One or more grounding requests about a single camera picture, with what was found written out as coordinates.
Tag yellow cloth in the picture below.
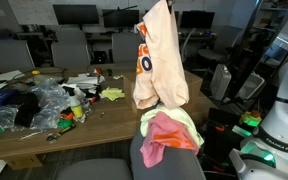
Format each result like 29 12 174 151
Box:
100 86 126 102

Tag dark grey desk chair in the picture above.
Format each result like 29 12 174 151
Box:
196 25 246 63

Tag black computer monitor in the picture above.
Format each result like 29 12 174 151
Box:
52 3 100 31
178 10 216 30
101 8 140 29

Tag green lit light bar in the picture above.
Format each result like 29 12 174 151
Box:
231 125 253 138

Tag green plastic object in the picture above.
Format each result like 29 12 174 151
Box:
56 118 76 130

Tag clear plastic water bottle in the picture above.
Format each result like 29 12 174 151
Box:
80 97 92 113

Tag black garment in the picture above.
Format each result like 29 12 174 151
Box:
7 91 42 128

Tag orange plastic object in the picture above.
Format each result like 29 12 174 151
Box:
59 111 76 122

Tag small red tool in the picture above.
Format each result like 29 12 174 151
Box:
89 95 101 104

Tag yellow green shirt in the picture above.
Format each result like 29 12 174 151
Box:
139 103 205 148

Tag white whiteboard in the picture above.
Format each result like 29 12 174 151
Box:
7 0 62 26

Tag large cardboard box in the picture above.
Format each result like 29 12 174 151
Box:
122 70 204 125

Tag pink orange shirt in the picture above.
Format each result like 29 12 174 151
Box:
139 111 200 169

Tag peach shirt orange print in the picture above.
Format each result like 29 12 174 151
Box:
132 0 190 111

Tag white space heater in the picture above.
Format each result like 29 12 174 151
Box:
209 63 233 102

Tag grey conference chair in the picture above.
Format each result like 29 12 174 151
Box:
0 39 36 72
50 41 92 68
55 29 89 44
111 32 142 65

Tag metal shelf rack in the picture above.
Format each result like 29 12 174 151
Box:
245 4 287 68

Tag white bottle yellow label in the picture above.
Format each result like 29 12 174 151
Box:
68 90 85 120

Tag white paper stack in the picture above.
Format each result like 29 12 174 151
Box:
65 73 101 91

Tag black yellow hand tool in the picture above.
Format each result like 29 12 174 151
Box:
45 124 77 144

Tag small cardboard box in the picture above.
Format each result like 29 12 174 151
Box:
4 154 44 172

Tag grey swivel office chair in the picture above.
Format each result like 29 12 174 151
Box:
55 128 207 180

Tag blue garment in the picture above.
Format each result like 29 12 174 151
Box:
0 87 21 110

